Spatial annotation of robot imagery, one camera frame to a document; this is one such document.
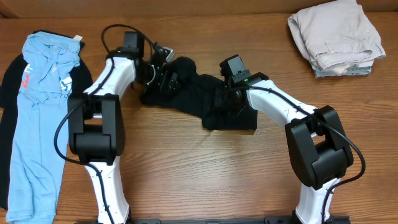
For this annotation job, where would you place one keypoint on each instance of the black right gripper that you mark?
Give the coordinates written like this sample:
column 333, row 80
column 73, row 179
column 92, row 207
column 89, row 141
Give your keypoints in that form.
column 219, row 103

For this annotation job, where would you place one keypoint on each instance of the folded denim jeans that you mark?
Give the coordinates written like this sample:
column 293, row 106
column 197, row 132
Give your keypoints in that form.
column 349, row 71

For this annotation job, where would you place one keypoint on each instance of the light blue t-shirt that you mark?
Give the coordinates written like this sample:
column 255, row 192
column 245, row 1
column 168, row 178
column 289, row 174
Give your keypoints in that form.
column 36, row 167

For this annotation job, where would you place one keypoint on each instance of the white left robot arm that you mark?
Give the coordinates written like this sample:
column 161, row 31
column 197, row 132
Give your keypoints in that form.
column 95, row 122

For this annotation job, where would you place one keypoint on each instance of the black garment with logo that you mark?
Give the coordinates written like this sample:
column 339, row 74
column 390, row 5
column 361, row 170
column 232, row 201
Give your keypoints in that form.
column 81, row 78

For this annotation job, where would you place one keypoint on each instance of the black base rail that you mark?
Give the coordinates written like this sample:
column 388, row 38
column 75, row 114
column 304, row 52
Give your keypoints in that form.
column 242, row 220

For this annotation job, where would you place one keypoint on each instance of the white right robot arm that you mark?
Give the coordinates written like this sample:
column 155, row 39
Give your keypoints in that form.
column 318, row 153

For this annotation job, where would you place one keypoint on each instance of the folded beige trousers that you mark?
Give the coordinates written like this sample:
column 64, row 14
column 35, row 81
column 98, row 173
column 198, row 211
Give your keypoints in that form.
column 335, row 36

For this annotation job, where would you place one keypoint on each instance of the black t-shirt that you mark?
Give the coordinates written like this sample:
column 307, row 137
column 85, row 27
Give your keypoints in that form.
column 196, row 97

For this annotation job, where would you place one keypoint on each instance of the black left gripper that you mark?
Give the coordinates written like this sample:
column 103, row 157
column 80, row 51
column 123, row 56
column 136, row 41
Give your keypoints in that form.
column 161, row 84

